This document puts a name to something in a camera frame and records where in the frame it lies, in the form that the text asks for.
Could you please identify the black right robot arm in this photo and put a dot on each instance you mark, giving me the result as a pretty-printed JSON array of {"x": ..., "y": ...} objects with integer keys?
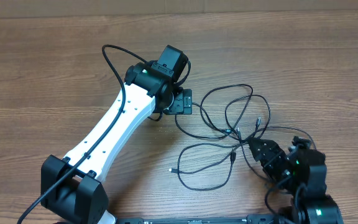
[{"x": 302, "y": 172}]

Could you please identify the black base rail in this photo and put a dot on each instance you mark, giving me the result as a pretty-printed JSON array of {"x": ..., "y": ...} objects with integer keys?
[{"x": 249, "y": 219}]

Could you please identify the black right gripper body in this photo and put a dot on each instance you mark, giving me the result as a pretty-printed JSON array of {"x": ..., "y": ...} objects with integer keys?
[{"x": 276, "y": 166}]

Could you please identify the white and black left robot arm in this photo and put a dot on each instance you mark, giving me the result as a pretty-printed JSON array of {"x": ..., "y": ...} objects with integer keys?
[{"x": 72, "y": 186}]

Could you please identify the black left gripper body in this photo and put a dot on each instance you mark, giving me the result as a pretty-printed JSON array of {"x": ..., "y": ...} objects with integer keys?
[{"x": 181, "y": 103}]

